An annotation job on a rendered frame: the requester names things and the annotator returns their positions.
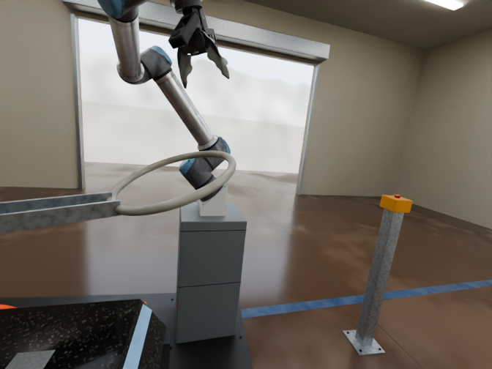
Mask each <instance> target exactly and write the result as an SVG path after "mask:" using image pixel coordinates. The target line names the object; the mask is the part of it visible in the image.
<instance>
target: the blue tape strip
mask: <svg viewBox="0 0 492 369"><path fill-rule="evenodd" d="M151 313H152V310H151V309H150V308H148V307H147V306H145V304H143V305H142V308H141V312H140V315H139V317H138V322H137V324H136V327H135V331H134V334H133V338H132V340H131V344H130V347H129V350H128V352H127V357H126V360H125V362H124V367H123V369H138V364H139V361H140V358H141V352H142V349H143V346H144V341H145V337H146V332H147V329H148V326H149V320H150V317H151Z"/></svg>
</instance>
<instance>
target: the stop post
mask: <svg viewBox="0 0 492 369"><path fill-rule="evenodd" d="M412 202H413V201H411V200H409V199H407V198H403V197H400V198H399V197H395V196H393V195H382V197H381V203H380V207H382V208H384V212H383V216H382V219H381V225H380V229H379V235H378V238H377V242H376V248H375V251H374V254H373V260H372V264H371V268H370V274H369V277H368V283H367V287H366V290H365V296H364V299H363V303H362V309H361V313H360V316H359V322H358V325H357V330H345V331H343V333H344V335H345V336H346V337H347V338H348V340H349V342H350V343H351V345H352V346H353V347H354V349H355V350H356V352H357V353H358V355H359V356H364V355H372V354H385V351H384V350H383V349H382V347H380V345H379V344H378V343H377V342H376V341H375V339H374V338H373V337H374V334H375V331H376V325H377V322H378V319H379V313H380V309H381V304H382V301H383V298H384V292H385V289H386V286H387V281H388V277H389V274H390V268H391V265H392V260H393V256H394V253H395V248H396V244H397V241H398V236H399V233H400V227H401V223H402V220H403V215H404V213H410V211H411V205H412Z"/></svg>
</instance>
